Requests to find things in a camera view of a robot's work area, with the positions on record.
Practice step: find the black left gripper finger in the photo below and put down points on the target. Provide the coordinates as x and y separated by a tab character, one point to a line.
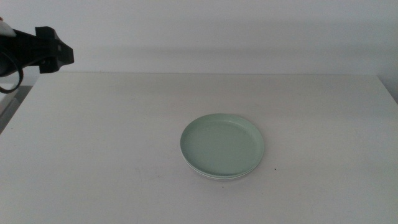
65	59
63	48

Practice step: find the white shallow bowl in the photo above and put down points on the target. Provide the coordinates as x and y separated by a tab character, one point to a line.
199	172

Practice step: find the pale green shallow bowl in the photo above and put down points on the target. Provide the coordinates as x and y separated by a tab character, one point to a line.
220	144

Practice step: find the grey shallow bowl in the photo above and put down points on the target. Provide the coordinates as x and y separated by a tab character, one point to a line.
222	179

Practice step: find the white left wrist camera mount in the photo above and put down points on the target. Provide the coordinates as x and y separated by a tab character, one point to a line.
6	29

